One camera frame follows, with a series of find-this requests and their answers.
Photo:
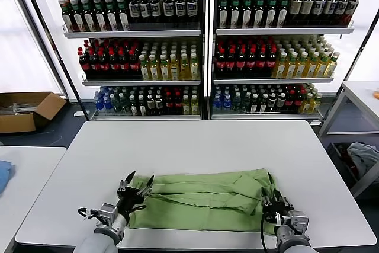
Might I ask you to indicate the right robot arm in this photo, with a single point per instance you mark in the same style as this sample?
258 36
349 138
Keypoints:
291 241

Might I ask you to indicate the white side table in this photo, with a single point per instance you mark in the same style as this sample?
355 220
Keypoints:
29 182

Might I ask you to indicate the black window post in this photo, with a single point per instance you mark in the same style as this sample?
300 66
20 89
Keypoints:
60 57
356 57

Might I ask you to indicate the yellow juice bottle green neck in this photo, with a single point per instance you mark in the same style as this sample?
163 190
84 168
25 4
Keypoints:
280 69
313 69
302 69
174 70
332 69
164 70
144 70
185 70
154 70
195 70
323 69
291 69

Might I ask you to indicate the dark bottle white blue label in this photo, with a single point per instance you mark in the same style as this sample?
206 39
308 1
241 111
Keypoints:
145 8
181 8
319 7
352 7
168 8
156 8
192 8
134 8
330 7
341 7

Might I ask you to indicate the small yellow drink bottle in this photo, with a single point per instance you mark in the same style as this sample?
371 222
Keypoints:
195 106
316 105
308 105
186 106

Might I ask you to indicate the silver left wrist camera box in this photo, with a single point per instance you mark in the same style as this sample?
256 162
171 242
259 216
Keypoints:
106 211

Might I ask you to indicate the grey metal rods bundle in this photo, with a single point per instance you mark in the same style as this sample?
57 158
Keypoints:
20 108

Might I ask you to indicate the small blue water bottle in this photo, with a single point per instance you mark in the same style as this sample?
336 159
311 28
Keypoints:
217 102
99 103
227 102
106 105

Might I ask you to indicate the small cola bottle red cap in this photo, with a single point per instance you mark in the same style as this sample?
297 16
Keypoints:
299 102
290 102
169 105
178 105

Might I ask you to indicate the small dark green bottle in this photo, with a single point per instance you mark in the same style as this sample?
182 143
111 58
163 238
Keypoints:
115 105
237 103
246 103
123 105

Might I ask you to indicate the small orange object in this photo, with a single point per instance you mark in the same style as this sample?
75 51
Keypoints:
377 93

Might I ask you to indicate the small white flat object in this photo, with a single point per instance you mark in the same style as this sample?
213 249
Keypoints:
80 114

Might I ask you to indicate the light green t-shirt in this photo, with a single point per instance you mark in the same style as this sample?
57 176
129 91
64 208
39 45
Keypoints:
201 199

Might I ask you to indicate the dark bottle beige label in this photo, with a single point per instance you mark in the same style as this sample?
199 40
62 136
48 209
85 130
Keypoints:
295 7
307 7

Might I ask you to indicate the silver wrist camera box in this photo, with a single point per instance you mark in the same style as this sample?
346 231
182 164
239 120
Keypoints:
106 211
297 220

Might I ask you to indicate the grey frame white table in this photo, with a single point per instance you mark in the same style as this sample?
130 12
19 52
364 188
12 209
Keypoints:
359 93

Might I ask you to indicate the brown cardboard box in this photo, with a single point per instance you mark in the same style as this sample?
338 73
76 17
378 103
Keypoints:
17 124

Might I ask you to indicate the grey white cloth pile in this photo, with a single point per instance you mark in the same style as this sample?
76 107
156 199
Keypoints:
362 153

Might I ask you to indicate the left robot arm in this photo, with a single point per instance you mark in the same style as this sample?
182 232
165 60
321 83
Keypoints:
97 244

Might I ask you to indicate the blue folded cloth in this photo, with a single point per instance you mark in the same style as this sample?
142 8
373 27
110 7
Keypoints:
4 176

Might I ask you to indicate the small dark bottle white label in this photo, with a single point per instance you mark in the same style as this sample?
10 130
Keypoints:
134 106
159 105
142 106
272 102
281 102
151 105
263 105
255 105

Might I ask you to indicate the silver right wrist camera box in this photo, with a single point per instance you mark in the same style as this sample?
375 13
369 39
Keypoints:
297 220

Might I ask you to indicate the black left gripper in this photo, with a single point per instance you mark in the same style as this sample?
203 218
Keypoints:
130 201

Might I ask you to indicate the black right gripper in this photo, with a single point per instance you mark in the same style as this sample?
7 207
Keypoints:
274 211

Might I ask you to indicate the dark tea bottle green neck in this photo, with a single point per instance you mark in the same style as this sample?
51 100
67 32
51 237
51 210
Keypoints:
223 16
124 19
236 16
248 16
271 16
113 19
102 19
90 19
259 16
79 19
67 19
283 16

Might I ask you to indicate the grey metal shelf unit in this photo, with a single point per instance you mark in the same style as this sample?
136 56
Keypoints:
133 33
281 31

